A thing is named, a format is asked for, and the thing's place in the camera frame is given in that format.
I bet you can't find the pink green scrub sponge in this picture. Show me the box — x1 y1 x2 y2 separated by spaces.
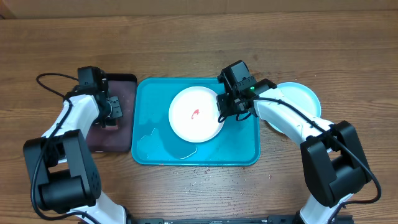
103 125 119 131

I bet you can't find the white plate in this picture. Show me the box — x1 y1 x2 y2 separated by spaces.
169 86 223 143

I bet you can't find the light blue plate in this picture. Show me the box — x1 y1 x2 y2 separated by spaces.
277 82 322 118

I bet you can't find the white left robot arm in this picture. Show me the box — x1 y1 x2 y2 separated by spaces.
23 66 136 223

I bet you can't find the dark maroon tray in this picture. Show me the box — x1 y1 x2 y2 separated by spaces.
86 73 137 152

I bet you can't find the teal plastic tray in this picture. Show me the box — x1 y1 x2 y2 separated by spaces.
131 78 261 166

